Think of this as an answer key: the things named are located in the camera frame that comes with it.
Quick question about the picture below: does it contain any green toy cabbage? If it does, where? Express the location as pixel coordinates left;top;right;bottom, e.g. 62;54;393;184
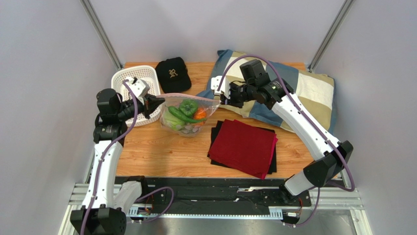
162;111;186;131

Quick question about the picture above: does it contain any green toy bell pepper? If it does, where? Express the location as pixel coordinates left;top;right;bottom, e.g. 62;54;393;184
179;99;199;117

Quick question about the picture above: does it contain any clear zip top bag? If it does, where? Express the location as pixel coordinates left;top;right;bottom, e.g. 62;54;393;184
157;93;220;137

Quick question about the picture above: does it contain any green toy chili pepper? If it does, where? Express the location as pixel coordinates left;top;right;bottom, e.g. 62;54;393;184
168;106;207;123

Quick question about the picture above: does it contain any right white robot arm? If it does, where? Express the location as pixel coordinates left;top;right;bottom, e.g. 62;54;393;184
209;57;353;198

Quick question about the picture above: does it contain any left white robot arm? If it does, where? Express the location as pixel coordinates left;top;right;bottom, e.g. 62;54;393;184
70;89;165;235

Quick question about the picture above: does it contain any white plastic basket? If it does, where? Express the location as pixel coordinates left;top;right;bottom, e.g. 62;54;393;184
111;65;161;127

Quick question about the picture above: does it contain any black baseball cap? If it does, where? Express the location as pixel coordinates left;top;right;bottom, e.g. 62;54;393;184
155;57;192;94

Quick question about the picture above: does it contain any red folded cloth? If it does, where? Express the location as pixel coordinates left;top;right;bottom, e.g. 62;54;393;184
208;119;278;180

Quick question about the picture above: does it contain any checked blue beige pillow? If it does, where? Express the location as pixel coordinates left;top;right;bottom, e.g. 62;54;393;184
210;49;336;133

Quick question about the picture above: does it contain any black folded cloth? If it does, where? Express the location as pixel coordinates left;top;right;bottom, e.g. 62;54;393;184
210;120;277;174

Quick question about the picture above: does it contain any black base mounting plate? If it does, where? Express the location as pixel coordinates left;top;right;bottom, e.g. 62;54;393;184
117;177;312;216

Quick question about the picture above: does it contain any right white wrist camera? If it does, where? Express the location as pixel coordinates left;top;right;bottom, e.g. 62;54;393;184
210;75;229;96

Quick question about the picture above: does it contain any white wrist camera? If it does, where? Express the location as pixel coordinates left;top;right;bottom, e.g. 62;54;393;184
210;75;229;96
123;76;150;105

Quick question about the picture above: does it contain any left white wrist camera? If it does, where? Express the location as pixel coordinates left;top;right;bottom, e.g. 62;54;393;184
123;76;150;105

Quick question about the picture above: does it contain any right corner aluminium post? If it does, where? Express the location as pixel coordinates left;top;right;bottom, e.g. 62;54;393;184
307;0;356;72

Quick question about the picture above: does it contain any corner aluminium post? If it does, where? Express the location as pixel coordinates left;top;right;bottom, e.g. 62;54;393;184
80;0;123;70
307;0;356;72

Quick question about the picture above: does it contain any left corner aluminium post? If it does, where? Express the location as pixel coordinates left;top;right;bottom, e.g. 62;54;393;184
80;0;123;70

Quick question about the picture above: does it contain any aluminium frame rail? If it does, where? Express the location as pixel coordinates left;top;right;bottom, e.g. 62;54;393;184
57;182;373;235

